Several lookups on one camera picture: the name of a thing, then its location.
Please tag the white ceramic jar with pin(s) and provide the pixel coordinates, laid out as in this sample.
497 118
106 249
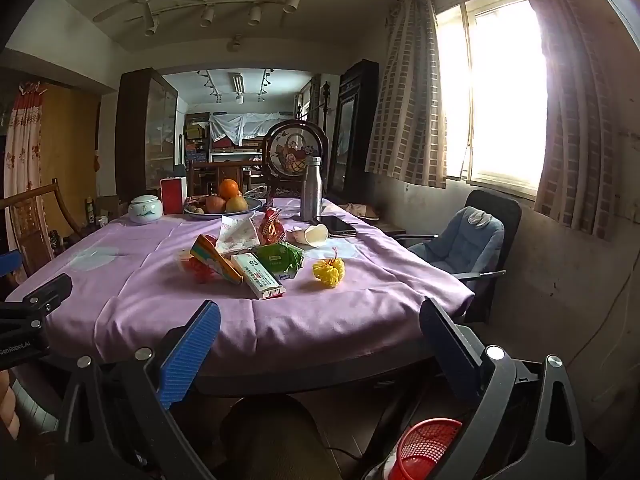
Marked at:
145 209

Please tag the white paper wrapper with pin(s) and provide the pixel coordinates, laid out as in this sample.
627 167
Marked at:
235 235

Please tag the colourful striped carton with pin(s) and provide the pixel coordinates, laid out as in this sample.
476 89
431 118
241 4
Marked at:
215 258

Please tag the checked curtain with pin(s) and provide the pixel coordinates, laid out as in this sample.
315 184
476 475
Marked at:
407 95
575 110

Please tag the green packet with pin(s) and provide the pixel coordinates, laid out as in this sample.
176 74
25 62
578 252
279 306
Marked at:
280 257

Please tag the yellow apple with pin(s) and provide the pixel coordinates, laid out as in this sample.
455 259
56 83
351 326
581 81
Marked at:
236 204

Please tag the orange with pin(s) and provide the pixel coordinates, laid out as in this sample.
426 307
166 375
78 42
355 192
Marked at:
230 188

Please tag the tall dark wooden cabinet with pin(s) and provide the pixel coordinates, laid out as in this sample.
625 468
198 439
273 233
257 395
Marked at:
352 125

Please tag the blue chair cushion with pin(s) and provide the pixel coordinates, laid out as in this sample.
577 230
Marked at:
460 245

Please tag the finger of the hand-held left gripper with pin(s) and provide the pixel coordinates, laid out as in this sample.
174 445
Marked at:
9 263
50 291

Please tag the black smartphone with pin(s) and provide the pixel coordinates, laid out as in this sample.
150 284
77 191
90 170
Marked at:
335 225

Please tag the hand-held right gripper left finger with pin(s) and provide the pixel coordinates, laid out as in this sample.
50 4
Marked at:
192 355

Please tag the red plastic basket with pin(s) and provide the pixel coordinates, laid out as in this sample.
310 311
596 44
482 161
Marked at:
425 447

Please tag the pale blue face mask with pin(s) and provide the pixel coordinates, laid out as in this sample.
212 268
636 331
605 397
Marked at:
346 251
92 260

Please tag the small white cloth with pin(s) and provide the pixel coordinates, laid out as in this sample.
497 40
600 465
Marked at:
478 216

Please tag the white dust sheet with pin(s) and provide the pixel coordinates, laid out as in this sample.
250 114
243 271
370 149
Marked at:
240 127

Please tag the glass door display cabinet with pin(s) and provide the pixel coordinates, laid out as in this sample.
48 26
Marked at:
145 135

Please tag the white and green carton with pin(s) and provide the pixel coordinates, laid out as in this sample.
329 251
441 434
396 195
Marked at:
257 275

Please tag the red snack packet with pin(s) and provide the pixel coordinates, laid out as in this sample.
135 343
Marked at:
272 227

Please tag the floral curtain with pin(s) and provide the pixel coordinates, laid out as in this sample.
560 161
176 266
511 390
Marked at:
22 145

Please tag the round decorative plate screen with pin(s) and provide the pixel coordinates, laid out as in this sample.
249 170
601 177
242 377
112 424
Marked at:
292 152

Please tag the red box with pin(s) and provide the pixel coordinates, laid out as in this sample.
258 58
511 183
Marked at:
173 195

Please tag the purple tablecloth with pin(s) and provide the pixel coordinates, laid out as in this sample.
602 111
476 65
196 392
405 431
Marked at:
125 300

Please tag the yellow foam fruit net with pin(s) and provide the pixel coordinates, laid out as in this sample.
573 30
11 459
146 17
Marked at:
330 271

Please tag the stainless steel bottle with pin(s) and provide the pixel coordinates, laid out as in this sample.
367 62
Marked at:
311 190

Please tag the red apple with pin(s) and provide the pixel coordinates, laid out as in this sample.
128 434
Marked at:
215 204

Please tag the dark wooden dining chair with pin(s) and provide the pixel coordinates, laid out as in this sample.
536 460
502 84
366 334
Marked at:
215 172

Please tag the blue rimmed fruit bowl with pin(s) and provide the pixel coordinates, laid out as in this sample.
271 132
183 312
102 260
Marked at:
251 206

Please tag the clear plastic container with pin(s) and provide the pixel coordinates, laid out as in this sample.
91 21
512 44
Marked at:
186 270

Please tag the white paper cup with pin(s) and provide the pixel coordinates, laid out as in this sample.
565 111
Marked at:
312 235

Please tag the person's left hand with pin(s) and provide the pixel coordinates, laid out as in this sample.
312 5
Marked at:
7 405

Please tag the person's leg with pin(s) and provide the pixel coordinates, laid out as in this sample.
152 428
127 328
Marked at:
270 440

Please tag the black office chair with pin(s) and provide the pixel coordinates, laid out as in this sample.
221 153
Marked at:
500 205

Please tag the window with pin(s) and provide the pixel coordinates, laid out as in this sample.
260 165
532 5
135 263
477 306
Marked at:
500 95

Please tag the row of ceiling track spotlights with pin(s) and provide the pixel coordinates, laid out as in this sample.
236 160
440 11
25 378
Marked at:
291 0

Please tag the low wooden side table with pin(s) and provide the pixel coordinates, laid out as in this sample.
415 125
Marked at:
385 225

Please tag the wooden armchair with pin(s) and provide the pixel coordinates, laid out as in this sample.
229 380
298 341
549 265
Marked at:
35 245

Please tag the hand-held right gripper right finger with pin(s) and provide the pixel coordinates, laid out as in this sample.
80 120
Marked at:
450 342

